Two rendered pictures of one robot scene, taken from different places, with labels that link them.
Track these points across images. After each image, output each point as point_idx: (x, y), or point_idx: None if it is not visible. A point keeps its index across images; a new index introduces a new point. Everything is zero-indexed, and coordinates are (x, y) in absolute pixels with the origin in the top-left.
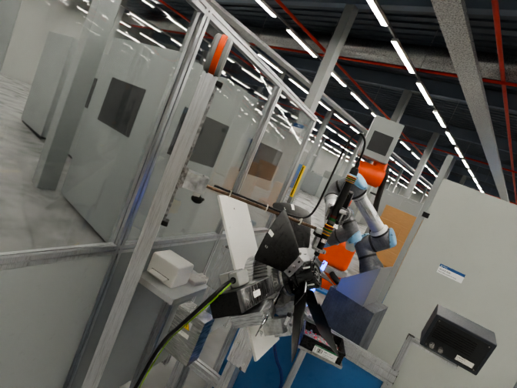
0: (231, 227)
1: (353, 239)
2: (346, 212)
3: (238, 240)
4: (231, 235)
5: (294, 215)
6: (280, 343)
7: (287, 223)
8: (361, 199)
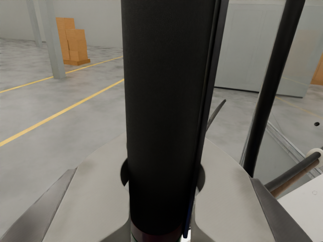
0: (317, 196)
1: None
2: (71, 169)
3: (302, 225)
4: (300, 201)
5: (276, 180)
6: None
7: (209, 121)
8: None
